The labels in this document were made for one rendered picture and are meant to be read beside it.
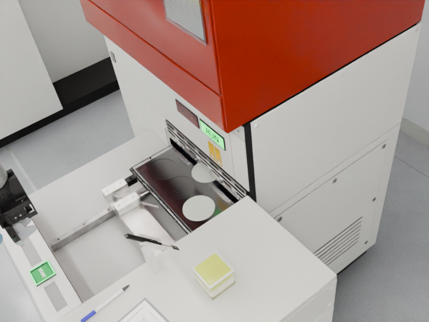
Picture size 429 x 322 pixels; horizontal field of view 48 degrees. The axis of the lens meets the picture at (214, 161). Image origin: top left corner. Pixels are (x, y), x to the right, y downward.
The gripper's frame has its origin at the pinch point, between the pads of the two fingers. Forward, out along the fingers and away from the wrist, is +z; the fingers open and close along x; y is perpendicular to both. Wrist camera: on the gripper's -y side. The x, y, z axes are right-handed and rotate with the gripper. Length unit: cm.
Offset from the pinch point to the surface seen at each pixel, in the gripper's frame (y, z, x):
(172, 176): 49, 21, 12
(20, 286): -14, 111, 82
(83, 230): 16.9, 26.8, 16.9
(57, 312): -0.5, 14.6, -13.2
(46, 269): 2.0, 14.2, 0.1
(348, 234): 108, 78, -15
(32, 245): 2.0, 15.0, 11.1
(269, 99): 68, -15, -15
